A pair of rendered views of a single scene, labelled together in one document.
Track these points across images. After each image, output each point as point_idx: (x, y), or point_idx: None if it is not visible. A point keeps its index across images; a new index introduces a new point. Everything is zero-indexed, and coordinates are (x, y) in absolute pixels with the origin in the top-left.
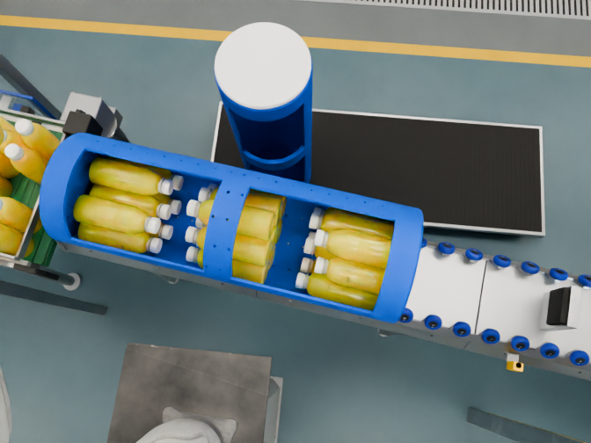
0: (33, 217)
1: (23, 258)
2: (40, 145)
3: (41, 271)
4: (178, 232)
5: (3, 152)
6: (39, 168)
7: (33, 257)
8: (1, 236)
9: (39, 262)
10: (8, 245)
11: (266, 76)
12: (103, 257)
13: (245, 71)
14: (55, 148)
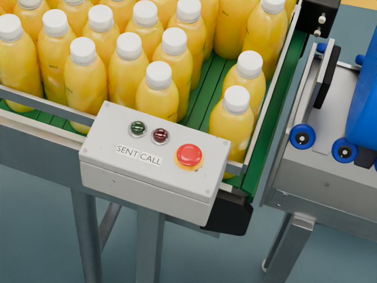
0: (266, 111)
1: (224, 181)
2: (289, 6)
3: (249, 205)
4: None
5: (238, 7)
6: (283, 39)
7: (240, 180)
8: (252, 119)
9: (249, 190)
10: (246, 141)
11: None
12: (340, 198)
13: None
14: (290, 21)
